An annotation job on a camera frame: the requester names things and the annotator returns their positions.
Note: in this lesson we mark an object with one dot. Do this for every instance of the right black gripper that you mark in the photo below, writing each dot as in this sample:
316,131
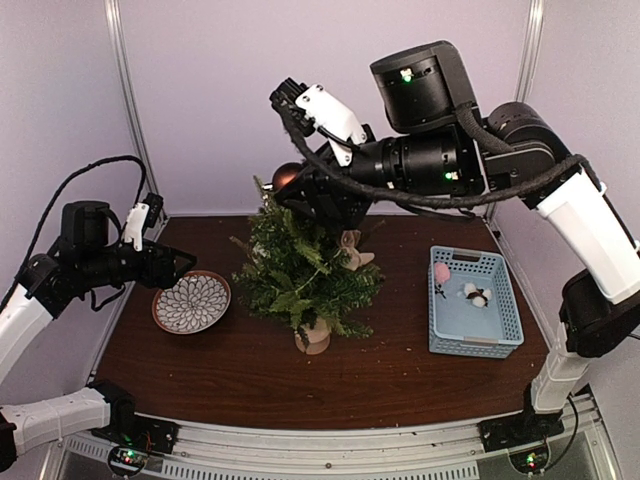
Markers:
333,203

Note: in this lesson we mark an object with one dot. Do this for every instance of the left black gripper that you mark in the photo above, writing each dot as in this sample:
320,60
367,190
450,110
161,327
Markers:
163,278

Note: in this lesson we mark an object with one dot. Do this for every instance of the beige bow ornament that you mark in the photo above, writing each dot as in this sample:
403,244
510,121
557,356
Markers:
348,243

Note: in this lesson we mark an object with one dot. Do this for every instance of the red bauble ornament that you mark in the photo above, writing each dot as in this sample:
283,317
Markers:
283,175

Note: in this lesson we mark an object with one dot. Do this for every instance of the small green christmas tree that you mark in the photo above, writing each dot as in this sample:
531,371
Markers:
294,274

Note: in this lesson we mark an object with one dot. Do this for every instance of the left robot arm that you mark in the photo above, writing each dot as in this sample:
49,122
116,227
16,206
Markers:
93,250

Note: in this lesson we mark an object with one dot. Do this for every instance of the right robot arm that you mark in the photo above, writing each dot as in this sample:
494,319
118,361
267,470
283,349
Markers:
445,156

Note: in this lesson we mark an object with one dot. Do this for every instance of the patterned ceramic plate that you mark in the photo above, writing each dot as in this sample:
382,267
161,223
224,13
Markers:
197,302

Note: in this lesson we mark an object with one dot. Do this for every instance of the pink ornament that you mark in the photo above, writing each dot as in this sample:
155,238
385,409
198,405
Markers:
442,273

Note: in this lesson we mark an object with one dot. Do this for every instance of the light blue plastic basket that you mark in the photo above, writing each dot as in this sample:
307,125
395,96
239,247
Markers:
455,326

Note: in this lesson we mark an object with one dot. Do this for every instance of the white cotton ornament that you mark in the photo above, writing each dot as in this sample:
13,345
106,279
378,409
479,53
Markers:
479,297

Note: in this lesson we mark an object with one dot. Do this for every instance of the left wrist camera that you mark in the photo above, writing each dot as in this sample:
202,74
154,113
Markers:
143,215

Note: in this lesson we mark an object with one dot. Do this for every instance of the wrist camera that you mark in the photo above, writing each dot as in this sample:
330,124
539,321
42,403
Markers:
143,215
314,109

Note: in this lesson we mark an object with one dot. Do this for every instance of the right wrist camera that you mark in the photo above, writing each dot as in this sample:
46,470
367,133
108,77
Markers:
314,109

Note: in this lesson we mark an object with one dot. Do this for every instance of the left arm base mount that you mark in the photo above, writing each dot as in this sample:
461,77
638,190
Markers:
135,430

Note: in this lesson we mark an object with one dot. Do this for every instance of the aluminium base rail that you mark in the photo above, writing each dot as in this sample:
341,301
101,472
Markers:
452,450

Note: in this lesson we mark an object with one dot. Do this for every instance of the left aluminium corner post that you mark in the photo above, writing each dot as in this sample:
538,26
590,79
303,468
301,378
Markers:
117,38

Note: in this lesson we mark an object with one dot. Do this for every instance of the aluminium corner post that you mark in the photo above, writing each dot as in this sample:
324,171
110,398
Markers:
530,50
117,38

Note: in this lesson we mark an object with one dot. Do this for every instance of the right aluminium corner post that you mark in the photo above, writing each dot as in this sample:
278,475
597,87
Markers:
530,50

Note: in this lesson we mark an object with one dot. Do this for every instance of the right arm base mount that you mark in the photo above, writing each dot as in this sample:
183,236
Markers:
524,427

